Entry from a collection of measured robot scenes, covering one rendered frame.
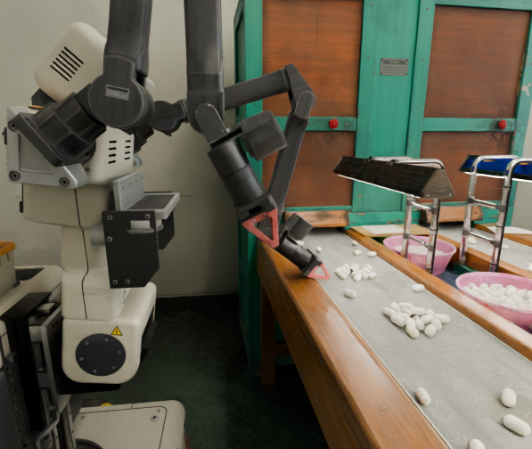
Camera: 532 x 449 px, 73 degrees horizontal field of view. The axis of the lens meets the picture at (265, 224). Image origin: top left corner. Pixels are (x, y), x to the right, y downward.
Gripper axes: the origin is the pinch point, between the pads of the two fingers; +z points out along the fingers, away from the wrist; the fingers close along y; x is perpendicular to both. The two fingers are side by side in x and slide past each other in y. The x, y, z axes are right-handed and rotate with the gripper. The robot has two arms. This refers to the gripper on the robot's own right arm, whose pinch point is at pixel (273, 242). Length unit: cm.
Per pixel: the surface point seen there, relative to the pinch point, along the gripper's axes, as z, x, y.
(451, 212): 59, -81, 93
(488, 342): 45, -32, 2
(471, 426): 36.0, -14.2, -19.0
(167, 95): -57, 16, 173
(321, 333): 25.9, 0.1, 6.5
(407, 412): 29.1, -6.2, -17.7
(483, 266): 61, -62, 48
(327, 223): 34, -25, 89
